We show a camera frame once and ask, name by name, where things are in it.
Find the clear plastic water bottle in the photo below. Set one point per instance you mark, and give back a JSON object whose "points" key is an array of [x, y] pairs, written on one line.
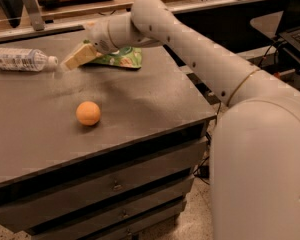
{"points": [[28, 60]]}

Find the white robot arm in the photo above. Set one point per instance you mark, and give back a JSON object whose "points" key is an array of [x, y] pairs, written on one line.
{"points": [[255, 148]]}

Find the grey side table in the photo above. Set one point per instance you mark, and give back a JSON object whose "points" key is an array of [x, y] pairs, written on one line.
{"points": [[256, 50]]}

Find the grey drawer cabinet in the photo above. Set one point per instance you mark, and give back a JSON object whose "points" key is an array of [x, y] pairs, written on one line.
{"points": [[61, 180]]}

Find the orange fruit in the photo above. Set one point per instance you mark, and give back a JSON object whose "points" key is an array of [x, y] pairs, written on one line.
{"points": [[88, 113]]}

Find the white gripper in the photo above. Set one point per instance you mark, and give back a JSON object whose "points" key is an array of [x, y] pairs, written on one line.
{"points": [[99, 40]]}

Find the green snack chip bag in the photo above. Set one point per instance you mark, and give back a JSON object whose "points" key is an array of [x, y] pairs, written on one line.
{"points": [[127, 57]]}

